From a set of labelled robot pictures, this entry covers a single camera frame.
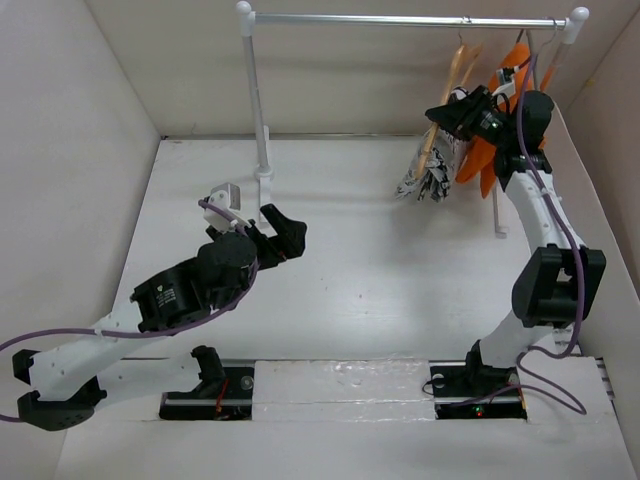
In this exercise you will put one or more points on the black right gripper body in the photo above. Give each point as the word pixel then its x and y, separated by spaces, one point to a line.
pixel 491 123

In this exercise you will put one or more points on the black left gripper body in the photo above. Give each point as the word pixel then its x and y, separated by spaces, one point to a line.
pixel 269 256

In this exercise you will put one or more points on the newspaper print trousers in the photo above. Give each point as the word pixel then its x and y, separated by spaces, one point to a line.
pixel 441 167

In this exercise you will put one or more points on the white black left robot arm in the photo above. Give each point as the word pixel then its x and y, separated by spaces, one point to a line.
pixel 73 381

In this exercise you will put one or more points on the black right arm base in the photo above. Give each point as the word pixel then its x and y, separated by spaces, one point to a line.
pixel 458 395

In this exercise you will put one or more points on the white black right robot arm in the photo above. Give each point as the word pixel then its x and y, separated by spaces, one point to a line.
pixel 557 286

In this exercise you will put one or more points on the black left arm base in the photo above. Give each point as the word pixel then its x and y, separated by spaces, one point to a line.
pixel 231 402

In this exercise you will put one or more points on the orange cloth on hanger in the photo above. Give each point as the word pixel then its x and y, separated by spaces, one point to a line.
pixel 494 151

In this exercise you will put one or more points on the white metal clothes rack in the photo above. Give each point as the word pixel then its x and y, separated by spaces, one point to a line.
pixel 327 68

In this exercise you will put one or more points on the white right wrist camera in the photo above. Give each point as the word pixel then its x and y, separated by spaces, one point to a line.
pixel 509 81

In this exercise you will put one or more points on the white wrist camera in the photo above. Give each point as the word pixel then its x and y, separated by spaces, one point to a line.
pixel 509 81
pixel 223 207

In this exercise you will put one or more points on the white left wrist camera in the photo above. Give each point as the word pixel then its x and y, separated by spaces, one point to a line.
pixel 223 207

